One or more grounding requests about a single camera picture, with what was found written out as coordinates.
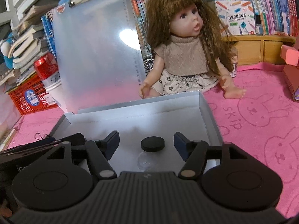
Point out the black binder clip on box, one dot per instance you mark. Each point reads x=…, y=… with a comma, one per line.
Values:
x=39, y=136

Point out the white pencil-print box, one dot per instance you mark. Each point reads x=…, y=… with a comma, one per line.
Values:
x=237, y=15

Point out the white paper cup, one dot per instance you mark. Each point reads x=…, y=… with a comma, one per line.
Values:
x=53, y=87

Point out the blue white plush at left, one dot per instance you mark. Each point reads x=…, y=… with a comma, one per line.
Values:
x=5, y=48

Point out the pink bunny-print cloth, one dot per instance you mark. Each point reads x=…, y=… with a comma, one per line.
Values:
x=257, y=124

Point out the open book at left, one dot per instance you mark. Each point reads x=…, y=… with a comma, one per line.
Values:
x=7, y=134

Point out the person's left hand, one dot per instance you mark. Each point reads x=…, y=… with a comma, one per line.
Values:
x=4, y=210

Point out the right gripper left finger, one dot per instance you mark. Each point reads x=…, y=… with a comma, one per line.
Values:
x=65, y=175

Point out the clear round lens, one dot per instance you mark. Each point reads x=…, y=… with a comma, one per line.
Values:
x=146, y=161

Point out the shallow grey cardboard box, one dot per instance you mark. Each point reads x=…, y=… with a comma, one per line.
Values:
x=187, y=113

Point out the brown-haired baby doll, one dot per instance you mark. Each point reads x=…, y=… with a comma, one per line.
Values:
x=190, y=47

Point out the red beer can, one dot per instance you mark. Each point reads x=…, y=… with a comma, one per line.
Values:
x=45, y=65

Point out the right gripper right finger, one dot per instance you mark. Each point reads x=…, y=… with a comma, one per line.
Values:
x=229, y=176

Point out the wooden drawer unit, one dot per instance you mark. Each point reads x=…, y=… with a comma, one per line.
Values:
x=253, y=49

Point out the stack of books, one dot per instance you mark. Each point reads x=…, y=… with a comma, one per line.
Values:
x=29, y=42

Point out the row of colourful books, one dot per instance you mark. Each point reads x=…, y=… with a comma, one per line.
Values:
x=257, y=7

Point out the red plastic crate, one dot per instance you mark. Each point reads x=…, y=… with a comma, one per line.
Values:
x=30, y=96

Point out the translucent plastic clipboard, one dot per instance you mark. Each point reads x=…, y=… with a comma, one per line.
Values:
x=98, y=53

